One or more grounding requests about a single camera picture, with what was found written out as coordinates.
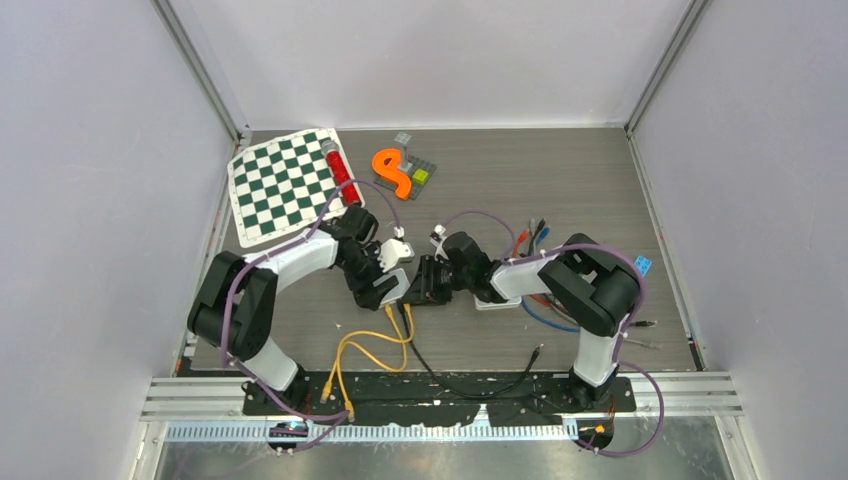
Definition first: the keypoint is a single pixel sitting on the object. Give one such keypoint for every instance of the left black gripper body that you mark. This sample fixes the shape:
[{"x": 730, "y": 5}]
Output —
[{"x": 362, "y": 272}]

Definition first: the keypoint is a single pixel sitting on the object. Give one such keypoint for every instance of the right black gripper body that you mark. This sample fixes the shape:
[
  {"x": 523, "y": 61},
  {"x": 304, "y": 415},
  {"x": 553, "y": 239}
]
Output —
[{"x": 462, "y": 278}]

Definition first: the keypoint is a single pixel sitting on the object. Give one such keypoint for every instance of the white network switch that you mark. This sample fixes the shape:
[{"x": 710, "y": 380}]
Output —
[
  {"x": 481, "y": 305},
  {"x": 391, "y": 286}
]

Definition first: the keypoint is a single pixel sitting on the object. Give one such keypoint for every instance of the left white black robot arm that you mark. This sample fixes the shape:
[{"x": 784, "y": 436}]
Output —
[{"x": 234, "y": 308}]

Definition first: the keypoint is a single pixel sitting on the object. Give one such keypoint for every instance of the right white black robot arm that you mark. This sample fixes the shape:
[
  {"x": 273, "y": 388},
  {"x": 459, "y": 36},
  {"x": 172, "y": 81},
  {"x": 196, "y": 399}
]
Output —
[{"x": 600, "y": 288}]

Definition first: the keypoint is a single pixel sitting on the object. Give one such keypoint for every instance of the red toy microphone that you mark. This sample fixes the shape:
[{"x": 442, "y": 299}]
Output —
[{"x": 341, "y": 173}]

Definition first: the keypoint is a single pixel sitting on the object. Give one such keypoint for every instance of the orange S-shaped toy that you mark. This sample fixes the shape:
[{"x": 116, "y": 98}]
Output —
[{"x": 386, "y": 164}]

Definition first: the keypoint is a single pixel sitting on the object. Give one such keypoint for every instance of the yellow-green lego brick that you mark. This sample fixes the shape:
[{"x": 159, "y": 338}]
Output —
[{"x": 420, "y": 177}]

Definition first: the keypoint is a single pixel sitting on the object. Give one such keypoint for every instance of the green white chessboard mat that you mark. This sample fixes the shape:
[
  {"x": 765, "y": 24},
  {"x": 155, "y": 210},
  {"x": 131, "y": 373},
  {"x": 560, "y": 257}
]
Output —
[{"x": 279, "y": 187}]

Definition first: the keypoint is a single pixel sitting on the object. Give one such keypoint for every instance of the grey lego baseplate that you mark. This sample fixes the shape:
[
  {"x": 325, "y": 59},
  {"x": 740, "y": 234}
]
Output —
[{"x": 417, "y": 163}]

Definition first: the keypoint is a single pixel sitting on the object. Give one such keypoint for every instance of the grey lego tower piece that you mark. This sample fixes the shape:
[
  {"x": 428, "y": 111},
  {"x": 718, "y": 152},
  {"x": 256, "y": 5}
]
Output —
[{"x": 403, "y": 139}]

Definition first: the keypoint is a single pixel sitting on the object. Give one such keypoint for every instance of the blue orange lego bricks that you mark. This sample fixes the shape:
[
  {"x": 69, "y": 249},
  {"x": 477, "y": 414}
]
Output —
[{"x": 643, "y": 265}]

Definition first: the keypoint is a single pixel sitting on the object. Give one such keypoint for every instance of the black mounting base plate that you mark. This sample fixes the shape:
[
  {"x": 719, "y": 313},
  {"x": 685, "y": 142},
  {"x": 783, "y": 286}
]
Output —
[{"x": 414, "y": 398}]

